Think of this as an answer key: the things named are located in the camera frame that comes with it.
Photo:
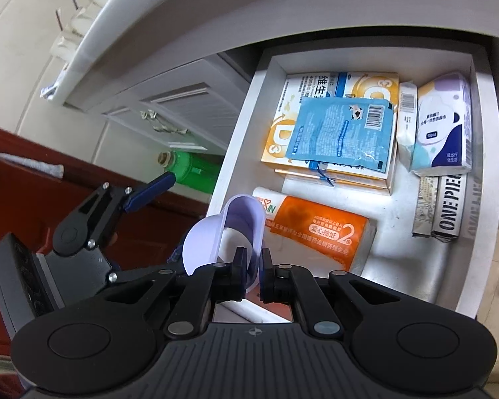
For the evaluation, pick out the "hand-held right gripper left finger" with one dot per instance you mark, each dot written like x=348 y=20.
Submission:
x=239 y=275

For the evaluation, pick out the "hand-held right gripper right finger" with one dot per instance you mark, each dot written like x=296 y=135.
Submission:
x=267 y=275

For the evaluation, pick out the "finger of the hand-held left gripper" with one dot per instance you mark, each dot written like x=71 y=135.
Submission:
x=154 y=189
x=174 y=256

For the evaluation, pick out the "translucent lilac plastic cup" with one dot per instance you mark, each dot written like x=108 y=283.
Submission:
x=237 y=220

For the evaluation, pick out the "large grey drawer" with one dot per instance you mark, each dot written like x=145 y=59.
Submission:
x=399 y=228

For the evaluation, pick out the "green plastic bottle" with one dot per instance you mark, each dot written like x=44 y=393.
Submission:
x=195 y=170

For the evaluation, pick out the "orange white tissue pack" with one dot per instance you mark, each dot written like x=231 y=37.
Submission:
x=316 y=224

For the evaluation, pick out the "red brown wooden door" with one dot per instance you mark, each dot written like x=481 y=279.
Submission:
x=45 y=203

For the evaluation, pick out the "narrow grey cabinet door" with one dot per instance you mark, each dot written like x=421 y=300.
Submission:
x=112 y=108

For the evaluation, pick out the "wide grey cabinet door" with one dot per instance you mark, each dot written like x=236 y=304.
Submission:
x=191 y=102

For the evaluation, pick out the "blue plastic tie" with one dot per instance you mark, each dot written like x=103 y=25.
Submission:
x=324 y=176

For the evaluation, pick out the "white cloth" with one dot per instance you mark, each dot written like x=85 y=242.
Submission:
x=29 y=163

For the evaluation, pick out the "orange white vitamin box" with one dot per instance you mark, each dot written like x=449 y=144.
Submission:
x=357 y=87
x=357 y=181

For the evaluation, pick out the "grey vanity cabinet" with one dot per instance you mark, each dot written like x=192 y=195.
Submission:
x=226 y=64

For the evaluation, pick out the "blue foil sachet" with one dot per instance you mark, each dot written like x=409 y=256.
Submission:
x=332 y=137

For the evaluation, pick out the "grey sketch print packet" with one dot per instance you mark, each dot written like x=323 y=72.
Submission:
x=426 y=208

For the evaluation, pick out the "black white lettered packet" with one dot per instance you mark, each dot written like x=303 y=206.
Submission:
x=449 y=212

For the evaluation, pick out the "white purple wipes pack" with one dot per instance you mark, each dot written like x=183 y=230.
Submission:
x=436 y=133

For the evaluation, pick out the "white washbasin countertop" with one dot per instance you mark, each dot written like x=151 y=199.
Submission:
x=274 y=0

